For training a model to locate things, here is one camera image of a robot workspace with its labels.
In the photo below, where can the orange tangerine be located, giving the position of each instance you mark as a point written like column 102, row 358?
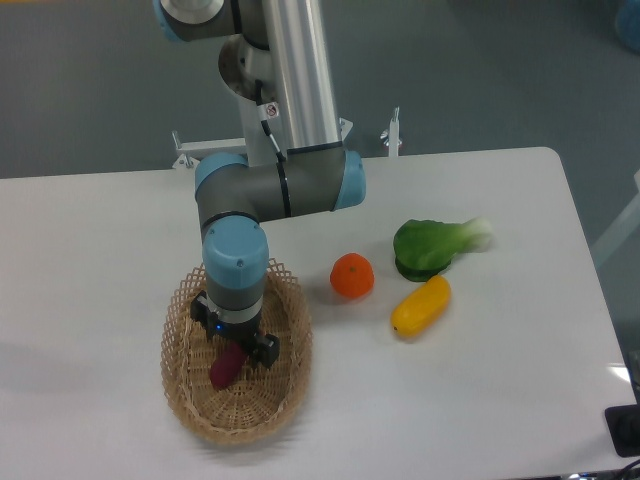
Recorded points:
column 352, row 276

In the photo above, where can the oval wicker basket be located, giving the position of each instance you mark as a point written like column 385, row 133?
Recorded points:
column 260, row 400

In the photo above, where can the black device at table edge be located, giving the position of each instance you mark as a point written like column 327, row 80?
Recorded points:
column 623, row 425

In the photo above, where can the blue object top right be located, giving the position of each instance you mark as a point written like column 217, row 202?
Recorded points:
column 626, row 24

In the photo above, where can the green bok choy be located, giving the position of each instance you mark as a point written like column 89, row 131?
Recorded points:
column 424, row 248

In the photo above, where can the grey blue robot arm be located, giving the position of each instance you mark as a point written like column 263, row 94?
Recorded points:
column 275, row 61

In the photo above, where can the purple sweet potato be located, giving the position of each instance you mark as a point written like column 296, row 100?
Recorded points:
column 226, row 368

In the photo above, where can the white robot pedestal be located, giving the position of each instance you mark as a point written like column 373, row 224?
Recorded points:
column 249, row 75

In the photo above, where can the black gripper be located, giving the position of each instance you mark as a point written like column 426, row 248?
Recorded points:
column 261, row 349

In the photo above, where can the yellow squash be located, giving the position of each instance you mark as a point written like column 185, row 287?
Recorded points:
column 419, row 310

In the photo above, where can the white metal base bracket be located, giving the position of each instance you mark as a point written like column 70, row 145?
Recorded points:
column 189, row 154

